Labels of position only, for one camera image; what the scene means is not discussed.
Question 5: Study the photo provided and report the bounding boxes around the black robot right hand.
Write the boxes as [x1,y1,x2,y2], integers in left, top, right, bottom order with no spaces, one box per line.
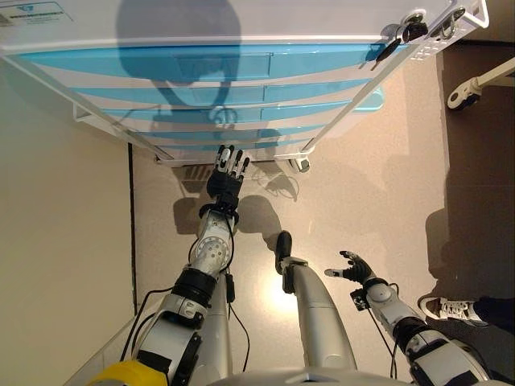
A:
[323,249,377,285]

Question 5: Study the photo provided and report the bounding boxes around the black key bunch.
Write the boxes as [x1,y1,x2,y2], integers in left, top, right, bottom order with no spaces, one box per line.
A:
[360,11,430,72]

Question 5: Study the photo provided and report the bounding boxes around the white medical cart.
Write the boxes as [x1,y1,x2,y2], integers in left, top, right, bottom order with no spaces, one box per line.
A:
[0,0,490,168]

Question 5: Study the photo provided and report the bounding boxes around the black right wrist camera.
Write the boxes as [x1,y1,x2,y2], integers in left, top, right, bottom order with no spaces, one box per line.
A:
[348,287,372,314]

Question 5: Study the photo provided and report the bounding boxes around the dark trouser leg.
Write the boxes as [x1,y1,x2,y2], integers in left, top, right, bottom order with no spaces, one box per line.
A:
[472,295,515,337]

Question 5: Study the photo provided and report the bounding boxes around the grey robot torso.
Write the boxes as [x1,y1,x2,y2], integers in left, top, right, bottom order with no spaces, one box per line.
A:
[204,363,415,386]

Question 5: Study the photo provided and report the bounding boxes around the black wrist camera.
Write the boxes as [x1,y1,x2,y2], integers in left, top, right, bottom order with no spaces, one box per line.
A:
[224,272,237,305]
[348,287,372,314]

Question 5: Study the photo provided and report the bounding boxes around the cart label sticker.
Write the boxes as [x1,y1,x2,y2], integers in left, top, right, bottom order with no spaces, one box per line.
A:
[0,2,73,27]

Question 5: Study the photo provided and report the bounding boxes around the white hospital bed frame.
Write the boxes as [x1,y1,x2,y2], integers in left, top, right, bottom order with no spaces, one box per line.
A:
[470,55,515,89]

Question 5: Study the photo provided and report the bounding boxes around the silver robot right leg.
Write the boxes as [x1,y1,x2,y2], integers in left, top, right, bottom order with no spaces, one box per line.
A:
[274,230,359,373]

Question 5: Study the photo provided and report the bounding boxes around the metal ring latch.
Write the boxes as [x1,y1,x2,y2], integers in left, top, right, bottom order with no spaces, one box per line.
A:
[436,6,467,40]

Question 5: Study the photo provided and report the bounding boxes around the white perforated side basket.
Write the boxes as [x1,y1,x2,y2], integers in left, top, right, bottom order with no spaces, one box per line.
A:
[410,0,491,64]

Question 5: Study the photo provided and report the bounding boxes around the blue lidded waste bin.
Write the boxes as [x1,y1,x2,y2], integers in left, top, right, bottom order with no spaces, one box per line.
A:
[353,87,386,114]

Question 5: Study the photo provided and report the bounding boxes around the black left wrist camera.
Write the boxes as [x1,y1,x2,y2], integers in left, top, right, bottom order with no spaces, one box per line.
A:
[224,272,237,305]

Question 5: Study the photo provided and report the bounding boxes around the blue white cart drawer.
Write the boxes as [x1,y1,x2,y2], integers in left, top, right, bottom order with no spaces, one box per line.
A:
[124,120,333,142]
[15,42,411,89]
[60,78,377,112]
[152,136,317,162]
[94,102,355,128]

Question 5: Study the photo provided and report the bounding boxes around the yellow shoulder cover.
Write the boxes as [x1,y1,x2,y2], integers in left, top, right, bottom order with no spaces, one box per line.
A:
[86,359,170,386]

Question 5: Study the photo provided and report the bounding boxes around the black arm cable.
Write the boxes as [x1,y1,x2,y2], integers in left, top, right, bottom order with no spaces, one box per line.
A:
[364,283,399,379]
[119,212,251,377]

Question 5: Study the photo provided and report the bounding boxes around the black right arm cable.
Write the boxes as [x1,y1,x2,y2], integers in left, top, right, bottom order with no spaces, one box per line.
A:
[364,283,399,379]

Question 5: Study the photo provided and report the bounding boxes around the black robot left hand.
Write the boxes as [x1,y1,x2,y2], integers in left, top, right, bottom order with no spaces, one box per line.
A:
[205,143,251,208]

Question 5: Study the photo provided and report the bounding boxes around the cart caster wheel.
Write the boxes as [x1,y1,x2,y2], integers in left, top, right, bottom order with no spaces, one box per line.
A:
[288,157,313,175]

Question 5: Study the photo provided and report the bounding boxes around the white sneaker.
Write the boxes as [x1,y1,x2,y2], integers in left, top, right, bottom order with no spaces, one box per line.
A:
[417,295,490,327]

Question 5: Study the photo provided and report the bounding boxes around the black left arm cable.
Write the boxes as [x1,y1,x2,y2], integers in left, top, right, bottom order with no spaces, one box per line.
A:
[119,212,251,377]

